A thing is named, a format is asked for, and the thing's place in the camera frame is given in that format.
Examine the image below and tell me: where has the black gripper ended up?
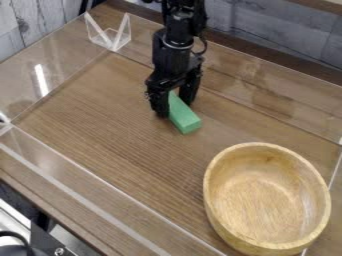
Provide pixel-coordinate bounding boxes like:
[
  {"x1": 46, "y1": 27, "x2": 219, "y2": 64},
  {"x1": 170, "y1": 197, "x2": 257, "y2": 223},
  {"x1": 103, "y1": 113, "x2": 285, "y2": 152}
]
[{"x1": 146, "y1": 29, "x2": 205, "y2": 118}]

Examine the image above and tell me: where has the green rectangular block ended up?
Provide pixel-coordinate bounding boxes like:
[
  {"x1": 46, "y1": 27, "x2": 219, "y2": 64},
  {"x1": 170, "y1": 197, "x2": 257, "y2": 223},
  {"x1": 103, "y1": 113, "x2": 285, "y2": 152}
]
[{"x1": 169, "y1": 91, "x2": 202, "y2": 134}]

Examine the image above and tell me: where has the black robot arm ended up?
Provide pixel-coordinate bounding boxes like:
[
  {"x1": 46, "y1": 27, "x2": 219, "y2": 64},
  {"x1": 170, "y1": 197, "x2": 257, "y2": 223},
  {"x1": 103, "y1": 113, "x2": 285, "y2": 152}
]
[{"x1": 145, "y1": 0, "x2": 207, "y2": 118}]

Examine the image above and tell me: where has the wooden bowl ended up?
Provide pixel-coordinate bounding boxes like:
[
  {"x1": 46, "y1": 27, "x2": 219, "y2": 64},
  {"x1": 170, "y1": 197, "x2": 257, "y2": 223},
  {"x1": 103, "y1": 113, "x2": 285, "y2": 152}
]
[{"x1": 203, "y1": 142, "x2": 332, "y2": 256}]

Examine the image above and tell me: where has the clear acrylic corner bracket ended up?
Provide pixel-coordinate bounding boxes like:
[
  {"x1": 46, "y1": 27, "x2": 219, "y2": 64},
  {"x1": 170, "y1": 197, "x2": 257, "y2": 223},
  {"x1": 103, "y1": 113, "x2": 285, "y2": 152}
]
[{"x1": 84, "y1": 13, "x2": 131, "y2": 52}]

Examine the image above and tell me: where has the clear acrylic tray wall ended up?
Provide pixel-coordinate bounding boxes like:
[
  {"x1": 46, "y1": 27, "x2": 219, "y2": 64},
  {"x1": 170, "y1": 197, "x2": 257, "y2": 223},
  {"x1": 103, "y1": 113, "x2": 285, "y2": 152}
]
[{"x1": 0, "y1": 6, "x2": 342, "y2": 256}]

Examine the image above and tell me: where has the black metal table bracket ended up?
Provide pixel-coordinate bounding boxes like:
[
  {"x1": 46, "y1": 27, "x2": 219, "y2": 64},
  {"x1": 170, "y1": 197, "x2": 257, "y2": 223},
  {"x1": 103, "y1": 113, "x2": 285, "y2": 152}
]
[{"x1": 30, "y1": 223, "x2": 78, "y2": 256}]

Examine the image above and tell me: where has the black cable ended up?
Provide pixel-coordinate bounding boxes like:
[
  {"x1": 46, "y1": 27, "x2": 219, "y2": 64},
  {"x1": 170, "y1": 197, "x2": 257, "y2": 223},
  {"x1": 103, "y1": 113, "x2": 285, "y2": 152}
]
[{"x1": 0, "y1": 227, "x2": 42, "y2": 256}]

